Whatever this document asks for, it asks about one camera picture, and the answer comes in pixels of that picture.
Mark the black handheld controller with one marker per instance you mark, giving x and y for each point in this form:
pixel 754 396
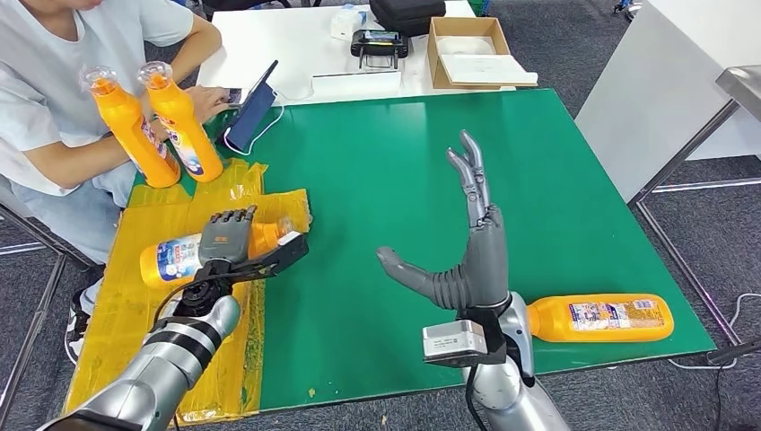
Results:
pixel 379 47

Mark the green top table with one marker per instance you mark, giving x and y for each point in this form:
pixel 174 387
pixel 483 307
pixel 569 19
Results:
pixel 416 178

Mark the white plastic bag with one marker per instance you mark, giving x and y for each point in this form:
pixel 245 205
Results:
pixel 468 46

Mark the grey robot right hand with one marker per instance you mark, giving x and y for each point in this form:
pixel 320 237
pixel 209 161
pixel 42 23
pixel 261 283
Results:
pixel 487 268

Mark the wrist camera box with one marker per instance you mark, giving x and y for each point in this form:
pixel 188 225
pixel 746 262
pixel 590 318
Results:
pixel 285 256
pixel 452 342

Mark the green plastic crate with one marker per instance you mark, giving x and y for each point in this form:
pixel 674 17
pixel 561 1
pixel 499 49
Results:
pixel 472 3

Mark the blue wheeled item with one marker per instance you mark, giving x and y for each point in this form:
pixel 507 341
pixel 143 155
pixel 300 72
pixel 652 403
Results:
pixel 623 5

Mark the dark metal floor bar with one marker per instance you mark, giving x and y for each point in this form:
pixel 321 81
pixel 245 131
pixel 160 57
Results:
pixel 736 353

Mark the smartphone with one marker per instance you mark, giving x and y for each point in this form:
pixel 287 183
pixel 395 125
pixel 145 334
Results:
pixel 235 96

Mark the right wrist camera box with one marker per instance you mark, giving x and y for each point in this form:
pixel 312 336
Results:
pixel 452 342

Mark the steel table frame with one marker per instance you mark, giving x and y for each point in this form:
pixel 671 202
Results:
pixel 746 86

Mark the black zip case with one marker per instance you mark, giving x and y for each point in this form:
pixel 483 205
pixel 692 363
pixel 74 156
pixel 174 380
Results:
pixel 407 15

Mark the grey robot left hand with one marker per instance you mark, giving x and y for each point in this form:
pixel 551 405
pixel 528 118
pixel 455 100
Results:
pixel 226 238

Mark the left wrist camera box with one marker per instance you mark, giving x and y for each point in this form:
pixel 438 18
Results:
pixel 285 256

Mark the person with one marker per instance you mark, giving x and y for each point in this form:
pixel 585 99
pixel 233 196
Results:
pixel 47 89

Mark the large white table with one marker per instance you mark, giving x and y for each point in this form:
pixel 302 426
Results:
pixel 654 89

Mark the cardboard box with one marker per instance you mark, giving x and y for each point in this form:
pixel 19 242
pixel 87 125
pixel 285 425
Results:
pixel 434 56

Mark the white folded sheet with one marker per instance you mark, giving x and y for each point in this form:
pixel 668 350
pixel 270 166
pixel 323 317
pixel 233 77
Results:
pixel 484 71

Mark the orange detergent bottle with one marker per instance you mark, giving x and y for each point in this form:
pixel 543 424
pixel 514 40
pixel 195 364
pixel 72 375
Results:
pixel 125 125
pixel 190 143
pixel 553 321
pixel 178 262

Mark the yellow taped sheet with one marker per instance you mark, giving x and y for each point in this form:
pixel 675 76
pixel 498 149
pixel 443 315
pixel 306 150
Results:
pixel 119 333

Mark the person's left forearm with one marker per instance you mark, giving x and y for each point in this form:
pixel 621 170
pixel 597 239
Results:
pixel 199 50

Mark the grey metal leg frame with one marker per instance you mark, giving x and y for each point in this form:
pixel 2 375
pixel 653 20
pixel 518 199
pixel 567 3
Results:
pixel 33 333

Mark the person's right hand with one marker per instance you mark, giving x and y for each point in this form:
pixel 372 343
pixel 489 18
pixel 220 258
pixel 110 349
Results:
pixel 211 104

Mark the tablet in blue case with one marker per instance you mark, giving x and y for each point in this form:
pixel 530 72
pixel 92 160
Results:
pixel 255 113

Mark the person's right forearm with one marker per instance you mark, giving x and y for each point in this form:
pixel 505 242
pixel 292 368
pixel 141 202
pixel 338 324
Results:
pixel 77 160

